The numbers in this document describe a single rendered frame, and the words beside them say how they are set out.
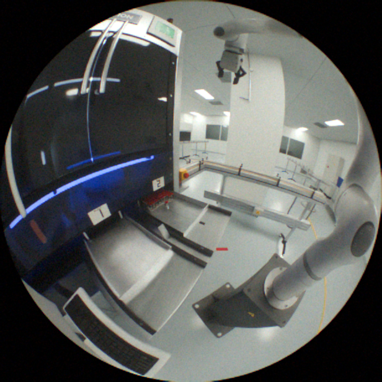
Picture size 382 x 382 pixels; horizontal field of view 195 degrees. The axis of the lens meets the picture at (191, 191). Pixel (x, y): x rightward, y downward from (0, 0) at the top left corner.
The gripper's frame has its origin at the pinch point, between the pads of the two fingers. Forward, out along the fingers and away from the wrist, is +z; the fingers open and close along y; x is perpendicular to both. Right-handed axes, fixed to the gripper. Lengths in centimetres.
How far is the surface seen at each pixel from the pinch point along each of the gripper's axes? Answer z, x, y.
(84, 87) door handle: -16, 55, 5
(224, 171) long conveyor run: 98, -14, -19
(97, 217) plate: 15, 81, -14
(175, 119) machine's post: 23.0, 24.8, 10.9
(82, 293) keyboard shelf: 7, 109, -36
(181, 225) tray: 34, 57, -35
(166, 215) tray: 39, 61, -26
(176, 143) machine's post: 33.4, 31.2, 3.3
